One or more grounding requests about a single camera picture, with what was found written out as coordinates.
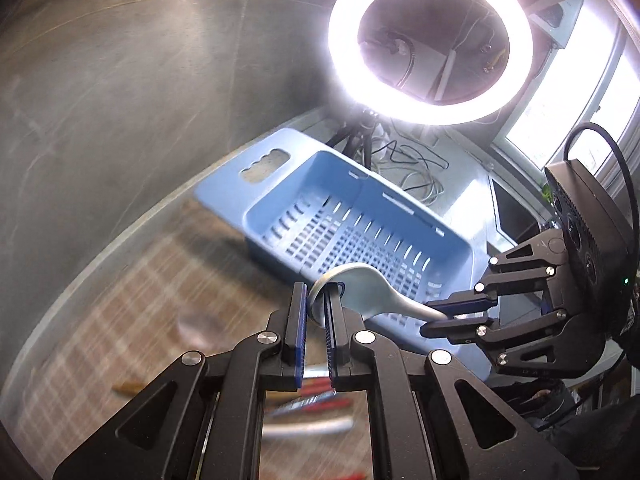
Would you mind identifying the window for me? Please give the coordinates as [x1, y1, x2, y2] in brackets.
[502, 0, 640, 181]

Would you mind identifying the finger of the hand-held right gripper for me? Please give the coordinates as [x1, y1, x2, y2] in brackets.
[426, 240, 567, 317]
[419, 306, 607, 379]

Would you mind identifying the black tripod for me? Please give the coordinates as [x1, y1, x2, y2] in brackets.
[330, 107, 386, 168]

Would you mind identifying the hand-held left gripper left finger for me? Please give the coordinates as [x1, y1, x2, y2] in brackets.
[52, 282, 307, 480]

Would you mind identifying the dark cloth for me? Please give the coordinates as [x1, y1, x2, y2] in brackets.
[495, 380, 640, 468]

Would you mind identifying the white water heater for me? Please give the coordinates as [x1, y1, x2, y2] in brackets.
[527, 0, 588, 51]

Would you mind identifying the plaid cloth mat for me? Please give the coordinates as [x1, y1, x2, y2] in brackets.
[10, 200, 381, 480]

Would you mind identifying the dark flat panel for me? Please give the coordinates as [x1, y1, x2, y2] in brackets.
[491, 176, 546, 250]

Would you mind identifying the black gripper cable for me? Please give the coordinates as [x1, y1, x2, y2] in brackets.
[564, 121, 635, 281]

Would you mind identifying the white ring light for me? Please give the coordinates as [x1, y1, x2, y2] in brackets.
[327, 0, 536, 127]

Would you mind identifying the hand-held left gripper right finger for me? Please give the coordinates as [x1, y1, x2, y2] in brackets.
[322, 282, 581, 480]

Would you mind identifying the blue plastic slotted basket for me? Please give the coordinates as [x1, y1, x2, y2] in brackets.
[194, 127, 501, 383]

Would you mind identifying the tangle of cables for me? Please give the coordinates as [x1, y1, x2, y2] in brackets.
[367, 130, 446, 206]

